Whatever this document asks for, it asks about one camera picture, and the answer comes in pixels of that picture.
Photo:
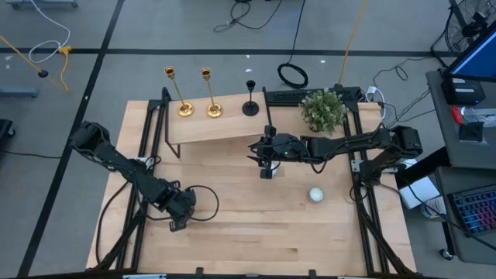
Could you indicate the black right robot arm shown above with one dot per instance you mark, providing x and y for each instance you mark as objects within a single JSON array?
[{"x": 348, "y": 145}]

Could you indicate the grey floor base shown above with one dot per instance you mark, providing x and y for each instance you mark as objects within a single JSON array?
[{"x": 17, "y": 91}]

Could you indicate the white box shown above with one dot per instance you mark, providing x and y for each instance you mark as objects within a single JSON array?
[{"x": 420, "y": 191}]

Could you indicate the backlit rainbow keyboard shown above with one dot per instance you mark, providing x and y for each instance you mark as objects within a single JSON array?
[{"x": 478, "y": 211}]

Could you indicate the black round floor puck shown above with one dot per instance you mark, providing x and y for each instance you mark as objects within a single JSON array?
[{"x": 43, "y": 73}]

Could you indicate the wooden shelf with black legs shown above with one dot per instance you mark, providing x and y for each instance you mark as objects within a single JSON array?
[{"x": 217, "y": 128}]

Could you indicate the green plant in black pot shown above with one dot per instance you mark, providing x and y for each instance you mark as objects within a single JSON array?
[{"x": 323, "y": 110}]

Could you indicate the tall gold candlestick holder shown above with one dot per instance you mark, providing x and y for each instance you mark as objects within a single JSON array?
[
  {"x": 214, "y": 111},
  {"x": 186, "y": 110}
]

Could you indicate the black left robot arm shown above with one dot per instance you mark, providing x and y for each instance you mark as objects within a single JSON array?
[{"x": 128, "y": 168}]

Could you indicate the black mini computer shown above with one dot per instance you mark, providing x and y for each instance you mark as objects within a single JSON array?
[{"x": 463, "y": 95}]

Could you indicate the computer monitor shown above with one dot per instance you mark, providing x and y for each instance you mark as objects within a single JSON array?
[{"x": 480, "y": 58}]

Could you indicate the small black box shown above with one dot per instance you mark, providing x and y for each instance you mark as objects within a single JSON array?
[{"x": 470, "y": 132}]

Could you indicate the white tealight candle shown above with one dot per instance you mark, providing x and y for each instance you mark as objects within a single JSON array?
[{"x": 316, "y": 195}]

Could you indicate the white and blue object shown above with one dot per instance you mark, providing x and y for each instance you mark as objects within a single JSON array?
[{"x": 432, "y": 207}]

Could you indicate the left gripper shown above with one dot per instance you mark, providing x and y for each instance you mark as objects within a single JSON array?
[{"x": 182, "y": 205}]

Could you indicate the black floor object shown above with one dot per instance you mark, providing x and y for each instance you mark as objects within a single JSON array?
[{"x": 4, "y": 129}]

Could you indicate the grey rolling desk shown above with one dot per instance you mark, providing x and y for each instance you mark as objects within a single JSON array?
[{"x": 465, "y": 248}]

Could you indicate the black candlestick holder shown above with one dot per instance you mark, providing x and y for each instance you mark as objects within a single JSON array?
[{"x": 250, "y": 109}]

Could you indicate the black metal rig frame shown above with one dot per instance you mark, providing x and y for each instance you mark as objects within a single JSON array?
[{"x": 283, "y": 97}]

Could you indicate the black table edge clamp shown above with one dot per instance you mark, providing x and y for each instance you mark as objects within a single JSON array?
[
  {"x": 199, "y": 271},
  {"x": 312, "y": 273}
]

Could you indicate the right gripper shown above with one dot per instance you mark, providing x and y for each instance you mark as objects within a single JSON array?
[{"x": 284, "y": 147}]

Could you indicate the black caster wheel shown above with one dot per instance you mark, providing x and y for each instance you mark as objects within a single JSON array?
[{"x": 446, "y": 254}]

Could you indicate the black standing fan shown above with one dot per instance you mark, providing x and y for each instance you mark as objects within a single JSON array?
[{"x": 470, "y": 27}]

